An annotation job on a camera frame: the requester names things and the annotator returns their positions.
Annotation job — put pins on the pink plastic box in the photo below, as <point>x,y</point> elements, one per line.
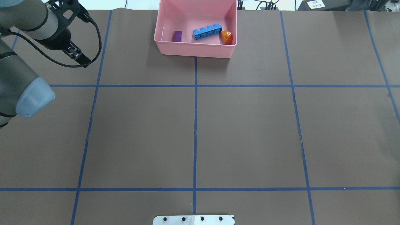
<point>177,20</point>

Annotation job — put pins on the long blue block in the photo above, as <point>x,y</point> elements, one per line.
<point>208,31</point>

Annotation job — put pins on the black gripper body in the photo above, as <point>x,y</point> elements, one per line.
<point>59,41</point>

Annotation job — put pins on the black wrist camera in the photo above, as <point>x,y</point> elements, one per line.
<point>67,10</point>

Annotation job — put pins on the purple long block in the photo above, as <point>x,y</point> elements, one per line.
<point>177,36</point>

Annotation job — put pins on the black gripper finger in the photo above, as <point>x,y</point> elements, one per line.
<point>73,52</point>
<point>83,60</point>

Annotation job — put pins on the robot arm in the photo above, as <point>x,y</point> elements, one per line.
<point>43,25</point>

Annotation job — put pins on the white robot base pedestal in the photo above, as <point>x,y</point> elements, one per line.
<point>194,220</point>

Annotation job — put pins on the orange block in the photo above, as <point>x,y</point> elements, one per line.
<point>226,37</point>

